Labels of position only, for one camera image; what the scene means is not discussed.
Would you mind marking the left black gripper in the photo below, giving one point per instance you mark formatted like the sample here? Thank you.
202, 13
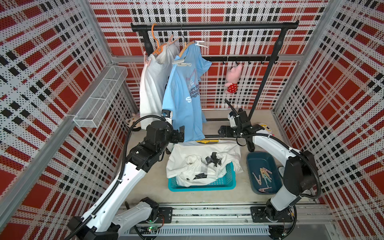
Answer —
174, 133

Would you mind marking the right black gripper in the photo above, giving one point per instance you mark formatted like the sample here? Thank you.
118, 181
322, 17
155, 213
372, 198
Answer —
229, 129

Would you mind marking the yellow plastic hanger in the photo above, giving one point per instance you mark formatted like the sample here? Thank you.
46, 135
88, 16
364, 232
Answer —
207, 141

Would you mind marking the white printed t-shirt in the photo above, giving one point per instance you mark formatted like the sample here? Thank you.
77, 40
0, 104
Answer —
194, 164
154, 80

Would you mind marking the light blue cloth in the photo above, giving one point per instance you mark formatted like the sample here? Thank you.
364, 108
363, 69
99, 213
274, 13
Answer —
182, 95

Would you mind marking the white clothespin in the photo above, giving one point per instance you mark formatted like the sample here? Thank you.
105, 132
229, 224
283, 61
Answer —
201, 44
181, 63

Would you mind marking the pink clothespin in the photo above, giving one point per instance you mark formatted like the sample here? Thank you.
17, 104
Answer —
172, 40
147, 59

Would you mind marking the orange plastic hanger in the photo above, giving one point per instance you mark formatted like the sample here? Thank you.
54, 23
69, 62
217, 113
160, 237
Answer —
160, 48

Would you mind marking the wooden hanger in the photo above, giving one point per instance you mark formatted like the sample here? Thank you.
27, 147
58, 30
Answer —
186, 45

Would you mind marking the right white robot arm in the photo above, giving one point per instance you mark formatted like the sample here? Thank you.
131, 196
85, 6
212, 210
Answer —
300, 179

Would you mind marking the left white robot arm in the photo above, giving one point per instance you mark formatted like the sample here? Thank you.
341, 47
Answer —
103, 221

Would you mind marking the white owl plush toy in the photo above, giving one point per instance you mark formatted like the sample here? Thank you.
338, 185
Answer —
266, 129

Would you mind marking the dark teal clothespin bin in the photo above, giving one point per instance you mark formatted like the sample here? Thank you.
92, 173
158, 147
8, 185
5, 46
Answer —
263, 172

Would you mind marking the black-haired boy doll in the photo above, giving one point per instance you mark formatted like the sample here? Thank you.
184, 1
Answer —
132, 120

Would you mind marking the teal alarm clock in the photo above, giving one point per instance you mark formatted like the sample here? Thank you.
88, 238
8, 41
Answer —
281, 170

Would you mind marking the pink pig plush toy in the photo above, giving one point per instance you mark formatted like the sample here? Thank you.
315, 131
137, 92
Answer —
232, 79

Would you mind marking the black clothes rack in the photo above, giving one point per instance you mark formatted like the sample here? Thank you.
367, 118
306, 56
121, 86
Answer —
283, 27

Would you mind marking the black wall hook rail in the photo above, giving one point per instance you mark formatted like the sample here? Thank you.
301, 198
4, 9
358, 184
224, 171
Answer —
240, 59

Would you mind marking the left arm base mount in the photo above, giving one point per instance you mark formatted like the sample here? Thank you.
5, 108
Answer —
159, 216

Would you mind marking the aluminium front rail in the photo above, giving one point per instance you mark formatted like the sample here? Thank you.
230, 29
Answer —
229, 220

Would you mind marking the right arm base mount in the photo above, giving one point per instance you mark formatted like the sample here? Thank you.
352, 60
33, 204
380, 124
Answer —
263, 214

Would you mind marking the white wire mesh basket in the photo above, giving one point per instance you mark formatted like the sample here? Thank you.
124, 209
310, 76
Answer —
102, 93

